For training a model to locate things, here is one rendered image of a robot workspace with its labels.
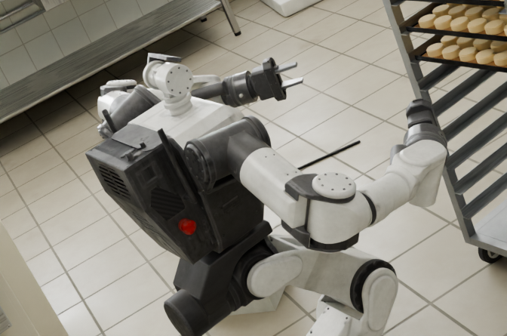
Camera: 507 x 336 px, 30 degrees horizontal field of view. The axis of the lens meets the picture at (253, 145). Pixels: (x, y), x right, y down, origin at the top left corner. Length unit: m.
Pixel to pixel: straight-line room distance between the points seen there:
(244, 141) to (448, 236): 1.61
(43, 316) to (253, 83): 1.22
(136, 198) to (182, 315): 0.33
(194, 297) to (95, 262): 2.01
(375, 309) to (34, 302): 1.34
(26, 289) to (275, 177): 1.69
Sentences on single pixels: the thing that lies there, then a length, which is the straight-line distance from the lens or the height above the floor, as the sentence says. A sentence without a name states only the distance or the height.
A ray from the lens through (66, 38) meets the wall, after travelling 6.39.
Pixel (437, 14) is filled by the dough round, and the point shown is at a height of 0.87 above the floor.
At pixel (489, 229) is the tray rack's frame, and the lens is 3.02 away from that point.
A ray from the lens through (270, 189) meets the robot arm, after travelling 1.71.
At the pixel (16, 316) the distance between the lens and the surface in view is 2.51.
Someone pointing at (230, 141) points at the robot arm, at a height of 1.10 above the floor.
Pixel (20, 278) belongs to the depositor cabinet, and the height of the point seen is 0.45.
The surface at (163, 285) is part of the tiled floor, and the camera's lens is 3.72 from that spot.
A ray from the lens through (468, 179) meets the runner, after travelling 2.94.
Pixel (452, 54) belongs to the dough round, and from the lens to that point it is 2.63.
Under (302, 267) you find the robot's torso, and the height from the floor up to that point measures 0.65.
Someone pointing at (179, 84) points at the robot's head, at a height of 1.18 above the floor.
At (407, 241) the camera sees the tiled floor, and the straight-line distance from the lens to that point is 3.35.
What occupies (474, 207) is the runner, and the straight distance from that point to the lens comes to 2.99.
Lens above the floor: 1.83
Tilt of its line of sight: 24 degrees down
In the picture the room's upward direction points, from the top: 24 degrees counter-clockwise
